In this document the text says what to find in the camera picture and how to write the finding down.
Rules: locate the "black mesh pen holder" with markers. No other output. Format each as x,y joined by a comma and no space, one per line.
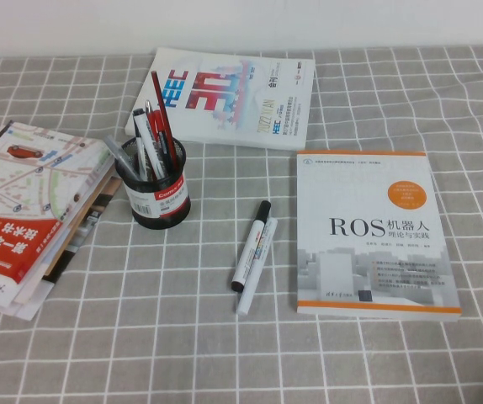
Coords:
161,210

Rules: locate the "black pen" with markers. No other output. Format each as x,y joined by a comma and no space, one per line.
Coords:
166,151

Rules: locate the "red pen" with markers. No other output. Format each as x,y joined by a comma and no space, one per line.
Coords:
157,126

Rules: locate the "grey pen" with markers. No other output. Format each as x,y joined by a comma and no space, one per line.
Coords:
119,156

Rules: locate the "thick white black-capped marker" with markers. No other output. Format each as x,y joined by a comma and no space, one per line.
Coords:
252,248

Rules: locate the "white HEEC magazine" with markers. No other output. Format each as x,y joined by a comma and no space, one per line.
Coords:
245,105

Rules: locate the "all white marker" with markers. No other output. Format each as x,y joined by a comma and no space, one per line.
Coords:
245,301

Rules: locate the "printed white black-capped marker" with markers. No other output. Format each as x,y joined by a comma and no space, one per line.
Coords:
151,162

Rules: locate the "white orange ROS textbook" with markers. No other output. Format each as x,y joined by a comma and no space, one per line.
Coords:
372,252

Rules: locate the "dark photo magazine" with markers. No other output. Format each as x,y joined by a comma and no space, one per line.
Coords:
94,206

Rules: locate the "stack of map booklets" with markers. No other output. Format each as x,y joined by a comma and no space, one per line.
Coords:
27,189

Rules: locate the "white paper booklets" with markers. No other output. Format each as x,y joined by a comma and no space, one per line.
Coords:
18,305

